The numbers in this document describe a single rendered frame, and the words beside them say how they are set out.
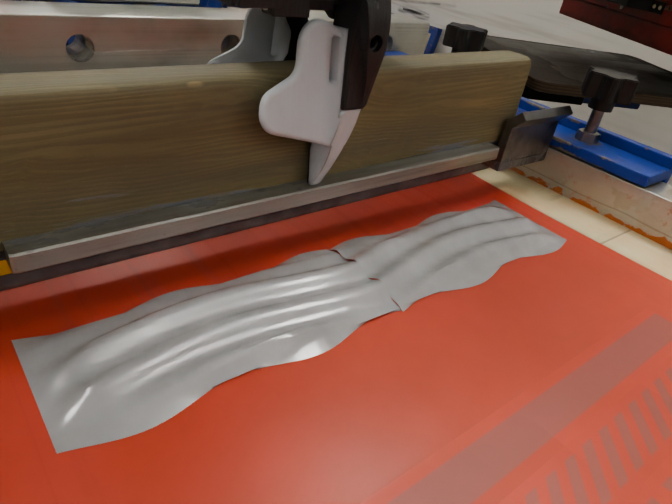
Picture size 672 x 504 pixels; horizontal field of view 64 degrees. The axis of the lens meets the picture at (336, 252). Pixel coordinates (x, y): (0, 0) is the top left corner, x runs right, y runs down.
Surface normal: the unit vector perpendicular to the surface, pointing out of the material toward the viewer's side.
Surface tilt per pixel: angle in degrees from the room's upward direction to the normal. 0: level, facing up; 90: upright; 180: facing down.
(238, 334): 27
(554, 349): 0
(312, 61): 83
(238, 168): 89
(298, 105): 83
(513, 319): 0
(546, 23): 90
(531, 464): 0
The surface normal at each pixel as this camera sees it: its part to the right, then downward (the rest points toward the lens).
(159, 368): 0.52, -0.49
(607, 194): -0.77, 0.24
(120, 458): 0.15, -0.84
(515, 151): 0.62, 0.50
